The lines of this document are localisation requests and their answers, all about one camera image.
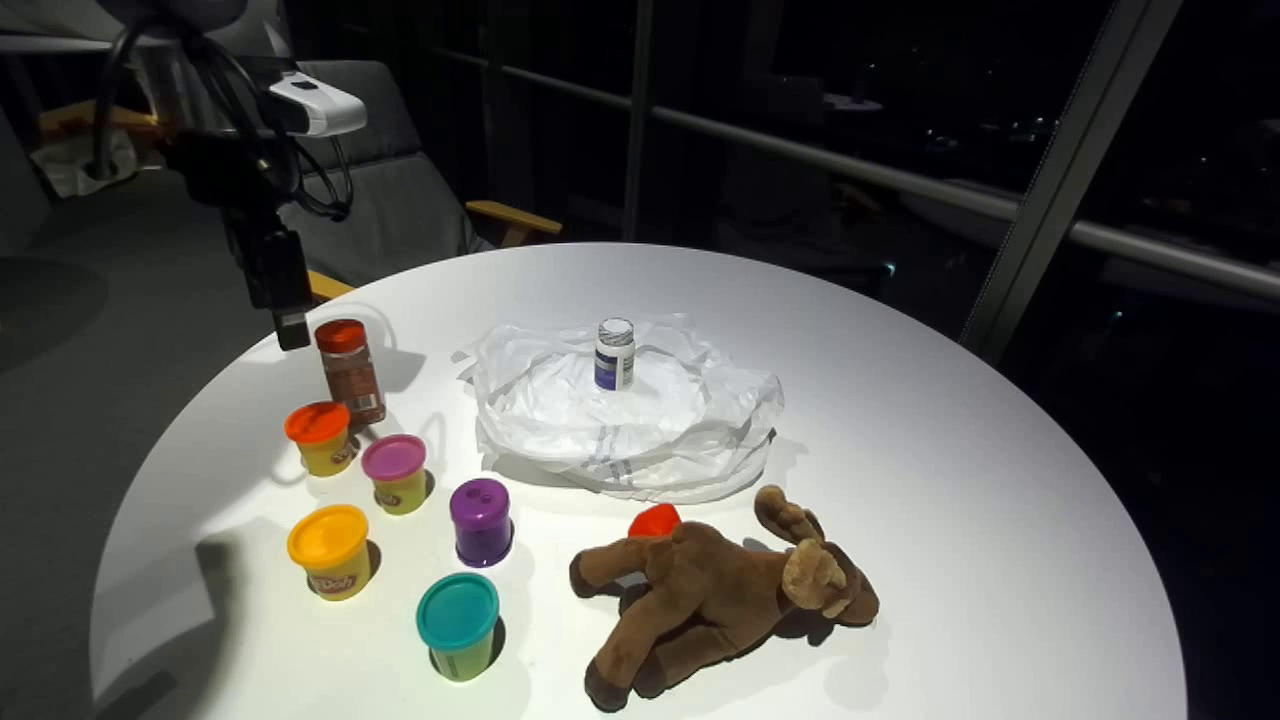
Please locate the horizontal metal railing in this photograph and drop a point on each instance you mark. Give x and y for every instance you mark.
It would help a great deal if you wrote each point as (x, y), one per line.
(935, 185)

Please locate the dough tub red-orange lid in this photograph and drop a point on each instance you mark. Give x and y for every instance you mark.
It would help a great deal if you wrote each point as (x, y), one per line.
(321, 433)

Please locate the grey chair wooden armrests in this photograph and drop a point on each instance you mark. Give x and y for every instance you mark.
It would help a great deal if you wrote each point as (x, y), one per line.
(402, 185)

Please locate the purple dough tub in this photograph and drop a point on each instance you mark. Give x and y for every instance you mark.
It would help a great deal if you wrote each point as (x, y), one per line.
(480, 519)

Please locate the dough tub teal lid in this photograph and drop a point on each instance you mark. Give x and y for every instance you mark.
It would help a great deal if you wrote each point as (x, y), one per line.
(458, 621)

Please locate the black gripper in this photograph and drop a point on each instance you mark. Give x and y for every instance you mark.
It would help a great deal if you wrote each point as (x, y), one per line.
(266, 215)

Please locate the grey metal post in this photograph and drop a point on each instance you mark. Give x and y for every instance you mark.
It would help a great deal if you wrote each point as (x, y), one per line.
(1066, 172)

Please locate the brown spice jar red lid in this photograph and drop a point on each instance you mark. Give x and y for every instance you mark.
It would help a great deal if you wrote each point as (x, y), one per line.
(351, 373)

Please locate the dough tub yellow lid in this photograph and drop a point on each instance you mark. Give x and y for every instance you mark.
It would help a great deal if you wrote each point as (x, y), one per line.
(328, 547)

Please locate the silver cap jar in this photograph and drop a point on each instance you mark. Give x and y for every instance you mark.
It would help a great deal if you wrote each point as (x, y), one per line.
(613, 355)

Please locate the dough tub pink lid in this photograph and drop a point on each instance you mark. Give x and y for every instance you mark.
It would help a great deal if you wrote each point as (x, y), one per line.
(396, 468)

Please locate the brown plush moose toy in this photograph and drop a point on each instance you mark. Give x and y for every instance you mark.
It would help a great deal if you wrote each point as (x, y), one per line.
(706, 600)

